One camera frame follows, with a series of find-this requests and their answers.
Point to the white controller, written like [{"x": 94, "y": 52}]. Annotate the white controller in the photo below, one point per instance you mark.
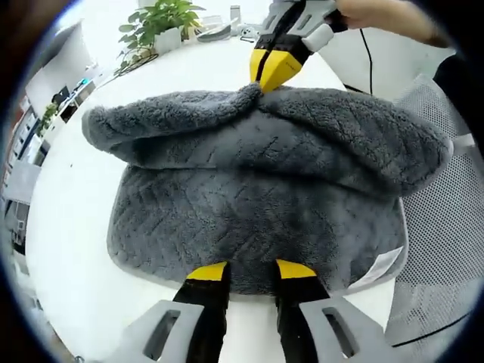
[{"x": 250, "y": 32}]

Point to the white bottle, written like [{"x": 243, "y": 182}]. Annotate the white bottle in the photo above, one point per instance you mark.
[{"x": 234, "y": 15}]

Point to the grey mesh chair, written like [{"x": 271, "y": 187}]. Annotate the grey mesh chair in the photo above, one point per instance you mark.
[{"x": 446, "y": 227}]

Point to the black and white headset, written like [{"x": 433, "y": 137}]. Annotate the black and white headset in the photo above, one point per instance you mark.
[{"x": 213, "y": 33}]

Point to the person's right hand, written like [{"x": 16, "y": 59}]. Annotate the person's right hand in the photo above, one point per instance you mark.
[{"x": 363, "y": 13}]

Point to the white plant pot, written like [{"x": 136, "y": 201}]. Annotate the white plant pot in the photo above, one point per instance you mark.
[{"x": 168, "y": 39}]

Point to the grey fluffy towel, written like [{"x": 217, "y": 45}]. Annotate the grey fluffy towel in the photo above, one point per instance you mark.
[{"x": 246, "y": 181}]

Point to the green potted plant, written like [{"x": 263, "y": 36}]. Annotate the green potted plant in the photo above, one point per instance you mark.
[{"x": 162, "y": 17}]

